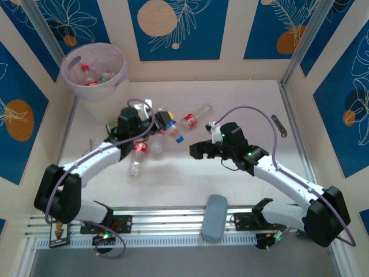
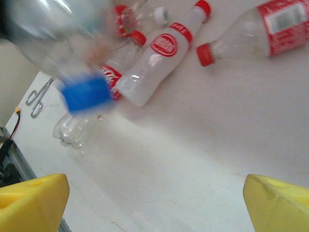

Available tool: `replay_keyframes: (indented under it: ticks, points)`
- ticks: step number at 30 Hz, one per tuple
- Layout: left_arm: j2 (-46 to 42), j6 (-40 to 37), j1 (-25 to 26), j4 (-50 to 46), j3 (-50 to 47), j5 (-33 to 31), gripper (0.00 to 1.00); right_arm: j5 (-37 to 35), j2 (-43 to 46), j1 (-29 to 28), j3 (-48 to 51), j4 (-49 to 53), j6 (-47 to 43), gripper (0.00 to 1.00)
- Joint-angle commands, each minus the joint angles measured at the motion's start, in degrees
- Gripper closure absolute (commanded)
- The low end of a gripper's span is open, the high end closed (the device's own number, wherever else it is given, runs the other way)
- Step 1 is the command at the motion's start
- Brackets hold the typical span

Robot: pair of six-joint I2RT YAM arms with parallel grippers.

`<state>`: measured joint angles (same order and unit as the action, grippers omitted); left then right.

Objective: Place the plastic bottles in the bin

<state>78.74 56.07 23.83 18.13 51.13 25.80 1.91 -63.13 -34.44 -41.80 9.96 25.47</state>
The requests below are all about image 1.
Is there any blue label bottle blue cap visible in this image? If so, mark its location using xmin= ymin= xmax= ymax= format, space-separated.
xmin=158 ymin=105 xmax=185 ymax=144

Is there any white opaque bottle red cap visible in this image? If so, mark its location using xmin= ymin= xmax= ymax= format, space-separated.
xmin=149 ymin=131 xmax=167 ymax=154

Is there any clear cola bottle red cap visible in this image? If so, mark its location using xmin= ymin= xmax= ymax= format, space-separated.
xmin=126 ymin=141 xmax=149 ymax=178
xmin=80 ymin=65 xmax=100 ymax=87
xmin=180 ymin=103 xmax=214 ymax=129

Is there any clear bottle green cap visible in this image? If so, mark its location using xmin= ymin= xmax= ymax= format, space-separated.
xmin=97 ymin=72 xmax=116 ymax=84

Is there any translucent pink plastic bin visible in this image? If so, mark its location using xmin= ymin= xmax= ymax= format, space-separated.
xmin=60 ymin=43 xmax=133 ymax=125

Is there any black metal tool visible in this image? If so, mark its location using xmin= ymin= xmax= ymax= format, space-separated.
xmin=270 ymin=114 xmax=288 ymax=138

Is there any grey-blue oval case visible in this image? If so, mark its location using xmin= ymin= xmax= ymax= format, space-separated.
xmin=201 ymin=194 xmax=229 ymax=242

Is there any right controller board green light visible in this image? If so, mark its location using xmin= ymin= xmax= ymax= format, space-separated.
xmin=255 ymin=233 xmax=286 ymax=251

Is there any controller board green light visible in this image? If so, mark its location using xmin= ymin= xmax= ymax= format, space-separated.
xmin=255 ymin=233 xmax=286 ymax=251
xmin=92 ymin=230 xmax=116 ymax=246

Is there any left controller board green light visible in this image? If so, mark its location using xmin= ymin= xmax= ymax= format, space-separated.
xmin=92 ymin=230 xmax=116 ymax=246

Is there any black label plate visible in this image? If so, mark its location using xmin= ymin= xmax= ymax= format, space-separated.
xmin=48 ymin=223 xmax=71 ymax=249

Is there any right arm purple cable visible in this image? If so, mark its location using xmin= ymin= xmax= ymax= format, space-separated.
xmin=214 ymin=106 xmax=356 ymax=247

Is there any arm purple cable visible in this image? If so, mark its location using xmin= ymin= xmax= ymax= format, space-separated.
xmin=44 ymin=98 xmax=156 ymax=224
xmin=214 ymin=106 xmax=356 ymax=247

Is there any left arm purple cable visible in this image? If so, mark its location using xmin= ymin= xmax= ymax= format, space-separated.
xmin=44 ymin=98 xmax=156 ymax=224

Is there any aluminium table edge rail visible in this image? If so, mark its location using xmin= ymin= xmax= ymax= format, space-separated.
xmin=278 ymin=80 xmax=317 ymax=185
xmin=54 ymin=96 xmax=78 ymax=167

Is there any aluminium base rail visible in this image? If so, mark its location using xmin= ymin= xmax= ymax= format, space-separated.
xmin=27 ymin=205 xmax=300 ymax=235

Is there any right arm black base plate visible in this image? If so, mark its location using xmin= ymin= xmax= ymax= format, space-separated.
xmin=232 ymin=212 xmax=286 ymax=231

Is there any white slotted cable duct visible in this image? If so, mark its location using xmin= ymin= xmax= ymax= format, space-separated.
xmin=37 ymin=233 xmax=257 ymax=249

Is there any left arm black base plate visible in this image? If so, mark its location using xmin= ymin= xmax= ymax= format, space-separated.
xmin=80 ymin=215 xmax=133 ymax=234

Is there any short purple cable loop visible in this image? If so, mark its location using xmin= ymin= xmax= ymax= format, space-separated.
xmin=94 ymin=232 xmax=126 ymax=259

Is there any aluminium corner post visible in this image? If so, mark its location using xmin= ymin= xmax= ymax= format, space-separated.
xmin=21 ymin=0 xmax=66 ymax=61
xmin=281 ymin=0 xmax=332 ymax=84

